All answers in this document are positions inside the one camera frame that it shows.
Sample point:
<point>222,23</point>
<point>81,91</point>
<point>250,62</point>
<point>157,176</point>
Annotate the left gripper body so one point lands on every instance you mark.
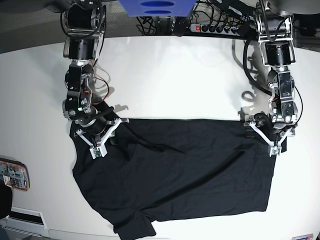
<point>270,127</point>

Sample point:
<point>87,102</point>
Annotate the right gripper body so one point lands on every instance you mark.
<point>95,129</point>

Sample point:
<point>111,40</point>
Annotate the black T-shirt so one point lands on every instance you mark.
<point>167,169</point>

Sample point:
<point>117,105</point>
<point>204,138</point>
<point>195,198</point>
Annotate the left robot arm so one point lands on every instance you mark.
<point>275,39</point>

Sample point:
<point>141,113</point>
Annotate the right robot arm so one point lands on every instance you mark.
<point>84,25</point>

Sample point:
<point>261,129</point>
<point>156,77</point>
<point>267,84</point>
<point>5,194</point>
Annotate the sticker label card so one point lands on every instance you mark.
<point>304,237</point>

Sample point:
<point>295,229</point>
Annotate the white power strip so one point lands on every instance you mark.
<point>214,29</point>

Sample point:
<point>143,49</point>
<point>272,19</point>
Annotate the black chair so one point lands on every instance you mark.
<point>6,199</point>

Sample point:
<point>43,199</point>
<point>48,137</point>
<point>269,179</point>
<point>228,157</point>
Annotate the blue plastic box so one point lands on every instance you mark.
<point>161,8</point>

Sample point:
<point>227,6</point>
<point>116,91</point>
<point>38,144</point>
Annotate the black remote control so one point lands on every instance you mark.
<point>180,25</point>

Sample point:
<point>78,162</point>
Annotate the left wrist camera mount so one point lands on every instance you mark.
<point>273,146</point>

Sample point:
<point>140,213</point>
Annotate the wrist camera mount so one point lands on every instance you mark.
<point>273,146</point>
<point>98,149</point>

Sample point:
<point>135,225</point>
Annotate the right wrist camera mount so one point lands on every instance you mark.
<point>98,149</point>

